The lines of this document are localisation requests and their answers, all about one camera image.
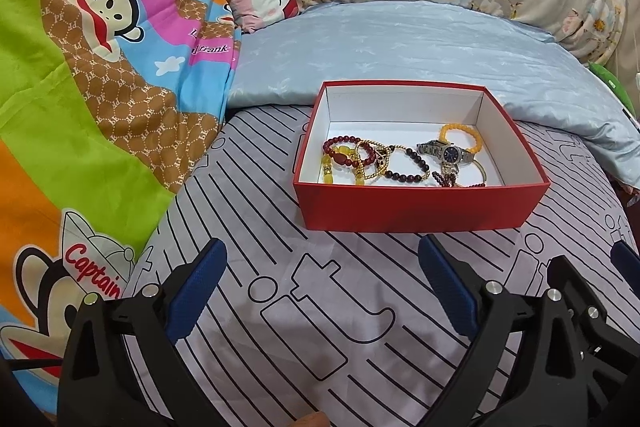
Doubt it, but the silver wristwatch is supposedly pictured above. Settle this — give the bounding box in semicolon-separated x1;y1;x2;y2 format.
416;140;475;174

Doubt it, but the dark brown gold bead bracelet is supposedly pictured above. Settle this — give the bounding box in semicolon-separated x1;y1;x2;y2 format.
383;145;433;184

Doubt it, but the colourful monkey cartoon quilt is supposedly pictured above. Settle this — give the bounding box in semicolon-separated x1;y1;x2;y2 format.
1;0;240;416

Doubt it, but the yellow crystal bead bracelet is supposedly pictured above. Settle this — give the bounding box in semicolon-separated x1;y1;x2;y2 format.
319;146;369;186

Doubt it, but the thin gold bangle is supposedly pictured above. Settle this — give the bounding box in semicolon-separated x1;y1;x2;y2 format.
454;159;488;188

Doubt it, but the light blue blanket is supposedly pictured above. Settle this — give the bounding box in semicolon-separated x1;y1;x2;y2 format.
228;1;639;186

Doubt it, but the grey striped bed sheet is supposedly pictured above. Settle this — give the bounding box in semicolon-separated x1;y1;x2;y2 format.
132;106;639;426

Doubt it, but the red cardboard box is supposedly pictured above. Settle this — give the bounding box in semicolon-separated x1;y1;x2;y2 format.
293;80;550;233

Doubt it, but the gold chain bracelet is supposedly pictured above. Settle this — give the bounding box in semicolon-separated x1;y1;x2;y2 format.
354;138;397;182

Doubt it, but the dark red bead bracelet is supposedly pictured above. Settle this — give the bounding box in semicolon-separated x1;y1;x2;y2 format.
322;134;378;169

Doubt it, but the person's left hand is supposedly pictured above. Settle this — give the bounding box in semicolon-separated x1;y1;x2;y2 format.
291;411;331;427

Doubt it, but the maroon bead necklace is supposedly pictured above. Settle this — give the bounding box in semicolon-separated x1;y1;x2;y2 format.
432;170;487;189

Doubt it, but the orange bead bracelet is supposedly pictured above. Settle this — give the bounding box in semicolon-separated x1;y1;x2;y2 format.
438;121;484;155

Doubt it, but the green object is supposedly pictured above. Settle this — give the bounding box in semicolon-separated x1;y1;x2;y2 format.
588;62;636;116

